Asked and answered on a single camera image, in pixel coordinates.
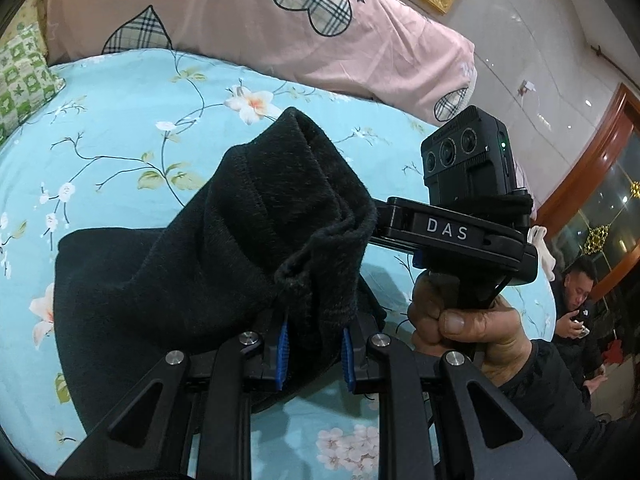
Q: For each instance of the person's right hand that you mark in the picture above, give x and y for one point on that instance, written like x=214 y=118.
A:
x=480 y=330

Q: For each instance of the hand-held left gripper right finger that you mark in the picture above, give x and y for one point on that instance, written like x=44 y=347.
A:
x=347 y=360

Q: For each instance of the person's right forearm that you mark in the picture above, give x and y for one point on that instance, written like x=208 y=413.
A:
x=560 y=400

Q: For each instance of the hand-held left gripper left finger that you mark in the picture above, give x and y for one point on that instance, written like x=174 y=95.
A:
x=282 y=355

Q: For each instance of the black pants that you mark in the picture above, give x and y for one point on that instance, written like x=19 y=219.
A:
x=200 y=270

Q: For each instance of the dark curtain rod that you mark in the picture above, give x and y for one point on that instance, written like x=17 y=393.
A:
x=615 y=65

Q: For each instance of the white wall socket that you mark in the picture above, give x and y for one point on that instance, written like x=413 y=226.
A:
x=526 y=86

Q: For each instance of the green checkered pillow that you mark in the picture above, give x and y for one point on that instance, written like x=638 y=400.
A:
x=20 y=80

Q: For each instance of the blue floral bed sheet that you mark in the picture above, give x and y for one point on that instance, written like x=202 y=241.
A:
x=125 y=125

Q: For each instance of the pink plaid-heart pillow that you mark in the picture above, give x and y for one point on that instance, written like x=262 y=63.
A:
x=225 y=10

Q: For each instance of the white cloth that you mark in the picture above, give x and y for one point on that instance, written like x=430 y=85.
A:
x=544 y=252

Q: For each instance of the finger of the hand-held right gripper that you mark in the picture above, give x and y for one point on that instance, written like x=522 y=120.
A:
x=395 y=246

